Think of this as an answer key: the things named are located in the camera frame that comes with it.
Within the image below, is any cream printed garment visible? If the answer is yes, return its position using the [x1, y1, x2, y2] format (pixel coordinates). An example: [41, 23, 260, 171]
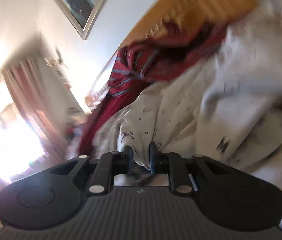
[78, 0, 282, 190]

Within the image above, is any red striped cloth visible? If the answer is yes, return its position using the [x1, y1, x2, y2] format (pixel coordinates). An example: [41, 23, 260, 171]
[79, 22, 227, 155]

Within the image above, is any pink curtain right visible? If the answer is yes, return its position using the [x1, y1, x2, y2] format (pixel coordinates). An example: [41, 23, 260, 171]
[1, 56, 87, 160]

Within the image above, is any wooden headboard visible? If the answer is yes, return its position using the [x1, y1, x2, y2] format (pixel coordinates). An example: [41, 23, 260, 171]
[84, 0, 259, 111]

